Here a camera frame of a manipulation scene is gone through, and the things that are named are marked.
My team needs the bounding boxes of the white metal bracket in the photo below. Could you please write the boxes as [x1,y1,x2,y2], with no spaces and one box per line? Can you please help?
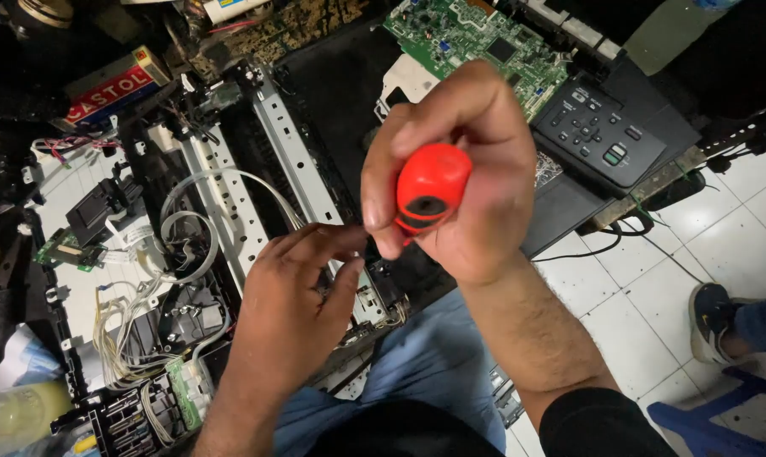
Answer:
[375,54,441,123]

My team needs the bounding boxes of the person's right hand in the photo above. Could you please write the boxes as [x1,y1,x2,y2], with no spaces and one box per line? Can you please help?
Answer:
[360,60,539,286]

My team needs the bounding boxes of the red wire bundle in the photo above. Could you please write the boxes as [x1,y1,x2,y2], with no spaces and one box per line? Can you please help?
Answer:
[37,135,122,167]

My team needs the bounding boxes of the white wire bundle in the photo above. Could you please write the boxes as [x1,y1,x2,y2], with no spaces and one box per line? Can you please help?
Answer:
[91,279,181,389]

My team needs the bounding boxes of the clear plastic ink tube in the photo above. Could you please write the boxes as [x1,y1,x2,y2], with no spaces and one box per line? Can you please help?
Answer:
[157,168,307,286]

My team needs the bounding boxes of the white perforated metal rail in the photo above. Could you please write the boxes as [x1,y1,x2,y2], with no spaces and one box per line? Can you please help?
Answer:
[180,127,271,294]

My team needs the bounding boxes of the long silver metal rail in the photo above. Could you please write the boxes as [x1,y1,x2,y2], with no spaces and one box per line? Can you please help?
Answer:
[250,70,390,326]

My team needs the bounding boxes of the person's left hand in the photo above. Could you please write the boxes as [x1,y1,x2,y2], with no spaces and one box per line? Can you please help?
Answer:
[233,222,371,389]

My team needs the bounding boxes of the large green circuit board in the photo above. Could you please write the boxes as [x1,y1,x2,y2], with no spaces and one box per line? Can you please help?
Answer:
[383,0,571,121]

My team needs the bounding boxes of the green board with white connectors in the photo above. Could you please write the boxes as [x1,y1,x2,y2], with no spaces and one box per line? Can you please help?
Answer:
[166,358,216,432]

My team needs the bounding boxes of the red and blue box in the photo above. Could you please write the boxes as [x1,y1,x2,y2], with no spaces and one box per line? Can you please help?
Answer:
[62,46,171,131]

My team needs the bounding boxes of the black cable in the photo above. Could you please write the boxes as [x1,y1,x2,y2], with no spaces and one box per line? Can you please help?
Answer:
[532,219,707,286]

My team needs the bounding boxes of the disassembled black printer chassis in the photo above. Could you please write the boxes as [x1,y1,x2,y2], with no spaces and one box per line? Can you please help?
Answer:
[24,57,460,457]

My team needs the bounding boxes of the black printer control panel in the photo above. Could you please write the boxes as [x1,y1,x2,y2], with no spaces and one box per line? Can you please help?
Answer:
[532,79,669,191]

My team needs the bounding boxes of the red screwdriver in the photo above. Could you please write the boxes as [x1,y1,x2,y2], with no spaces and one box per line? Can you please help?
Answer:
[394,143,474,246]

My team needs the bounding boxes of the blue plastic stool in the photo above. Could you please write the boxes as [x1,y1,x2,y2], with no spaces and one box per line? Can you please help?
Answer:
[646,365,766,457]

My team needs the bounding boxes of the small green circuit board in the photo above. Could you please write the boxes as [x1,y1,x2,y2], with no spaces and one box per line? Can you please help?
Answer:
[34,228,104,273]

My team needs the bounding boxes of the silver metal bracket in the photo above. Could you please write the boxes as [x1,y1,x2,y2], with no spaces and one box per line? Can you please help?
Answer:
[489,365,524,429]

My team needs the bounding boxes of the person's blue jeans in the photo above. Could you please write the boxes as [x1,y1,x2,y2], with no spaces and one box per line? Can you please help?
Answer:
[272,289,507,457]

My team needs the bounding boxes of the person's black shirt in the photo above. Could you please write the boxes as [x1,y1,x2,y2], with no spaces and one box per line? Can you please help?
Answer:
[307,387,675,457]

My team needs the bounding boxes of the clear plastic bottle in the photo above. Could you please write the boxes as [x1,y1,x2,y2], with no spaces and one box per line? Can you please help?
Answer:
[0,380,73,455]

